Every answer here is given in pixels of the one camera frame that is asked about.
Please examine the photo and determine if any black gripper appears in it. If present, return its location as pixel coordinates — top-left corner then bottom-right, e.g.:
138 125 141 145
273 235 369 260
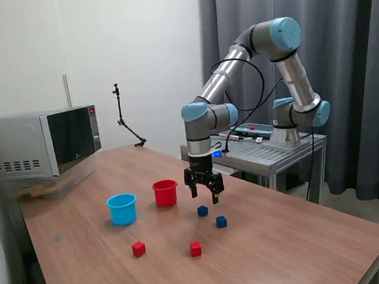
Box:
181 151 227 207

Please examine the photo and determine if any red plastic bin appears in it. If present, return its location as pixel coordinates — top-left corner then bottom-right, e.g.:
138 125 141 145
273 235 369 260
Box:
150 178 180 209

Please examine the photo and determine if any blue plastic bin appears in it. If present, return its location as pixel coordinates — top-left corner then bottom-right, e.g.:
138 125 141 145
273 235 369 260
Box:
106 192 140 229

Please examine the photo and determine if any red cube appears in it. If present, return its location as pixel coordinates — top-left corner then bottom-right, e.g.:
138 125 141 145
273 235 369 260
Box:
189 241 203 258
131 240 147 257

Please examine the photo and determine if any aluminium profile robot stand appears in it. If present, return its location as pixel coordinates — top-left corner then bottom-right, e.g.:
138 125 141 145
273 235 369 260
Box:
179 120 334 219

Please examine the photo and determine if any blue teach pendant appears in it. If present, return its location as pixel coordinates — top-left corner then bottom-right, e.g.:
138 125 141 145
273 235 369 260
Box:
229 120 273 138

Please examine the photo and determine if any silver microwave oven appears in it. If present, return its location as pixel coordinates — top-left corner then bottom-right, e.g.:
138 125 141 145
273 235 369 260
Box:
0 103 105 184

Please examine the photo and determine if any dark grey curtain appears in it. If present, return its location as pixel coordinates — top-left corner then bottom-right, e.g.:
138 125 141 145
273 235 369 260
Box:
195 0 379 224

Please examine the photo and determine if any black pendant cable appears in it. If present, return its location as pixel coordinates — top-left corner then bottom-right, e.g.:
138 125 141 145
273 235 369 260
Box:
218 127 265 146

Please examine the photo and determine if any black power cable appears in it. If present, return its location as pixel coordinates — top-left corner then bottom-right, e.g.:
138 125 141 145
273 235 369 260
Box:
299 126 321 202

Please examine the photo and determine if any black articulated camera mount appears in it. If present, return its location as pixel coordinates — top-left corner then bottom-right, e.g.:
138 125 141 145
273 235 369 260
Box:
112 81 148 150

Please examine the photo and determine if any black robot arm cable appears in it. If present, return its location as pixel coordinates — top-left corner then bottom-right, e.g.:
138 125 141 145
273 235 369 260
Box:
201 53 293 156

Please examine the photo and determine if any white wall pipe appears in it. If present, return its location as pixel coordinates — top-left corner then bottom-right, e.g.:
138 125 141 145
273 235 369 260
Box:
62 73 73 110

